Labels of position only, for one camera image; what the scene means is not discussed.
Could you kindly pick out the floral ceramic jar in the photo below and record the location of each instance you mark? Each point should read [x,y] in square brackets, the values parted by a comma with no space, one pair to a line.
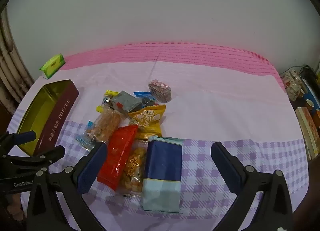
[292,86]

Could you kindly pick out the clear packet of orange snacks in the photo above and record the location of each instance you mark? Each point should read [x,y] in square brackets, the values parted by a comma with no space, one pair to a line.
[132,171]

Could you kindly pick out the pink patterned snack packet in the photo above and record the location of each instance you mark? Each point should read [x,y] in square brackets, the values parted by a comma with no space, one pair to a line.
[161,91]

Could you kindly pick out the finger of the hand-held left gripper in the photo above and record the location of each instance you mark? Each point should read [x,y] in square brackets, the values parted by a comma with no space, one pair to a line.
[25,137]
[50,155]

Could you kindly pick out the navy and light-blue packet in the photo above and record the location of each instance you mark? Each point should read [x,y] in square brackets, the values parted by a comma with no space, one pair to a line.
[163,163]

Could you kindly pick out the green tissue pack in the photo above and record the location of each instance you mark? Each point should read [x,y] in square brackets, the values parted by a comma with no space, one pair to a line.
[52,65]

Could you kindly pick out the grey snack packet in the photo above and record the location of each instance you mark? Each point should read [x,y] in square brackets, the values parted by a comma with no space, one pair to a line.
[126,102]

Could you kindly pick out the yellow-orange snack packet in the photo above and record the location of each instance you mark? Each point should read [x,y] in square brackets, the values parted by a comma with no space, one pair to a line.
[150,121]

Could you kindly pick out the radiator pipes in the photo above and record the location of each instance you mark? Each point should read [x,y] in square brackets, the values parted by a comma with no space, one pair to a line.
[10,71]

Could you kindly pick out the blue candy packet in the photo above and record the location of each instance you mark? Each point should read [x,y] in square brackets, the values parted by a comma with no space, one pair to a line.
[142,94]

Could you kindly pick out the small yellow snack packet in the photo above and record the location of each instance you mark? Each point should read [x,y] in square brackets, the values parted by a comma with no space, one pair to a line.
[111,93]

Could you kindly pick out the maroon tin box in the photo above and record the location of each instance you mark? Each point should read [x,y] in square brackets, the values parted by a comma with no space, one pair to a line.
[60,113]

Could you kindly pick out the person's left hand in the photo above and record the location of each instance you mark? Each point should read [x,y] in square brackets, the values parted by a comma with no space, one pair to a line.
[13,202]

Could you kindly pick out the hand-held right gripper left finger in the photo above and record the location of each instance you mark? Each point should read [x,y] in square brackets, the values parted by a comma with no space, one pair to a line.
[92,166]

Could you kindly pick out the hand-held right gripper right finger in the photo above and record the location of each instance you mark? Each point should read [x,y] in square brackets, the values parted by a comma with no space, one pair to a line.
[225,168]

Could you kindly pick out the blue box with cup picture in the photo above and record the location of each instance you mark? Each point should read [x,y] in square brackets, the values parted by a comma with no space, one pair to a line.
[311,97]

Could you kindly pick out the pink and purple checked tablecloth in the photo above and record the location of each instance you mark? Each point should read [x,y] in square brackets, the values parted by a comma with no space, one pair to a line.
[212,96]

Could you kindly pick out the clear blue-ended brittle packet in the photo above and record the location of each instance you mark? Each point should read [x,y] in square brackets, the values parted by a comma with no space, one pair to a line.
[105,126]

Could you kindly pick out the red snack packet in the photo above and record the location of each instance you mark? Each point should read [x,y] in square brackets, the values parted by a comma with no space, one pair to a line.
[117,156]

